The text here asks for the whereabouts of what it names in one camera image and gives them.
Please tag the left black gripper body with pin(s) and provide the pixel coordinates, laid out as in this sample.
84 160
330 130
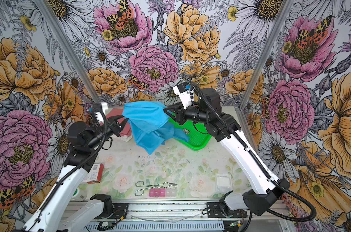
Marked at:
113 127

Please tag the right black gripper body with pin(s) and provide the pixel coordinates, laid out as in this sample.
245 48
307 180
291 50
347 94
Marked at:
193 113

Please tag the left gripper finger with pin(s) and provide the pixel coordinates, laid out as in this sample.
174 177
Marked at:
124 128
116 119

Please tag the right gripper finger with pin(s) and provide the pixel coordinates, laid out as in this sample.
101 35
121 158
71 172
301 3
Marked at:
173 108
174 116

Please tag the blue t-shirt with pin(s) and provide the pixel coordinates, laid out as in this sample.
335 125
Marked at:
150 125

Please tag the green plastic basket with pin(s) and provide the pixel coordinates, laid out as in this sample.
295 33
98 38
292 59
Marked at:
198 139

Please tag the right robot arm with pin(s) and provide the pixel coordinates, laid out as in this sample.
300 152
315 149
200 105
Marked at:
225 129

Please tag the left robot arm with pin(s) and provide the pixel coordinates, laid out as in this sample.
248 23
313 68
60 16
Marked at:
85 144

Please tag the folded pink t-shirt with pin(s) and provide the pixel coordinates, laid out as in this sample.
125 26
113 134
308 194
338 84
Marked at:
115 112

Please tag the basket barcode sticker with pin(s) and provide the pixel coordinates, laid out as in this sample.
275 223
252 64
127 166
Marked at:
186 131

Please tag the red white small box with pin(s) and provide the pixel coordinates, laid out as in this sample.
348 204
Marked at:
95 174

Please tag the metal tongs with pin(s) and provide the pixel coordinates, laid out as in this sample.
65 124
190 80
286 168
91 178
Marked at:
143 187

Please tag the pink pill organizer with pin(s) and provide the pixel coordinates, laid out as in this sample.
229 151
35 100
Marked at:
162 192

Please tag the white gauze packet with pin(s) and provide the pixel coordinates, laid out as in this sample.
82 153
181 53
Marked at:
223 183

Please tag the green lid white jar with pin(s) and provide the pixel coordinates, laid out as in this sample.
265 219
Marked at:
79 195

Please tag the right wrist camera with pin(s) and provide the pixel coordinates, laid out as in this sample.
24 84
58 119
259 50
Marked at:
185 94

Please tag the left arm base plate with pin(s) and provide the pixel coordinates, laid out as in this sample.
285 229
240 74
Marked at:
119 211

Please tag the aluminium front rail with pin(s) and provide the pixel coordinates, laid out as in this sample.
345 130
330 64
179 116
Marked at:
156 209

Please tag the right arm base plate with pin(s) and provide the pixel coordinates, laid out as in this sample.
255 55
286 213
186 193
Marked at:
218 210

